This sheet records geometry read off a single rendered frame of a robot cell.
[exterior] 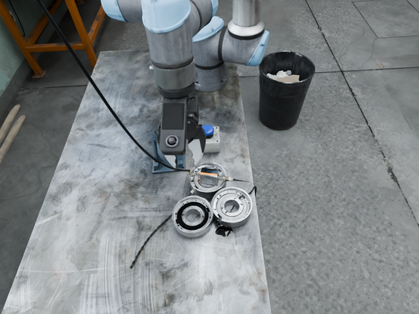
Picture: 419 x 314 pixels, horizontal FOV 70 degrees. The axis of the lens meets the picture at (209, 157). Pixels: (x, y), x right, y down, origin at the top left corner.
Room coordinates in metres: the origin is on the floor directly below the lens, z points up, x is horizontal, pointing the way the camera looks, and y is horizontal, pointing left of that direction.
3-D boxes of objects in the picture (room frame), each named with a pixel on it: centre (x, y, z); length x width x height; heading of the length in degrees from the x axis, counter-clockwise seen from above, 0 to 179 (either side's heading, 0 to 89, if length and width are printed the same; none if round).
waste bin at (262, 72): (1.55, -0.51, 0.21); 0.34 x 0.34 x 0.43
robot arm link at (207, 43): (0.97, -0.03, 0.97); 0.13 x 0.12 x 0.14; 66
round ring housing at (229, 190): (0.39, -0.05, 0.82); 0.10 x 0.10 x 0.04
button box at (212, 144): (0.64, 0.00, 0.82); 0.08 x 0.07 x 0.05; 178
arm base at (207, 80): (0.97, -0.02, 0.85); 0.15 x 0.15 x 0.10
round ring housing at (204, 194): (0.48, 0.01, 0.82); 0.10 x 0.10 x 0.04
